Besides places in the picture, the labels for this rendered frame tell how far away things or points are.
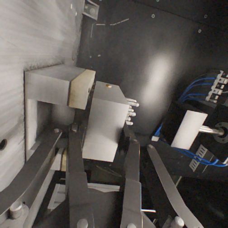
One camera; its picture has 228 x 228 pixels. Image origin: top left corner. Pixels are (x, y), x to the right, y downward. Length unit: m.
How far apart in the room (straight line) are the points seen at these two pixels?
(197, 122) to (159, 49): 0.29
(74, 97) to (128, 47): 0.35
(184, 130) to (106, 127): 0.18
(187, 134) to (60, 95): 0.25
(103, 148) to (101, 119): 0.05
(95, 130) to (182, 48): 0.43
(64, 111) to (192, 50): 0.46
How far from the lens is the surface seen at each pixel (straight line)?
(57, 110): 0.26
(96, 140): 0.20
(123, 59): 0.48
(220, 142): 0.41
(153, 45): 0.50
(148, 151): 0.16
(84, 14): 0.46
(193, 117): 0.30
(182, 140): 0.32
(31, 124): 0.20
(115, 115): 0.18
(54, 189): 0.43
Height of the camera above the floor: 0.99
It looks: 9 degrees up
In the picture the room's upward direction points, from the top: 101 degrees clockwise
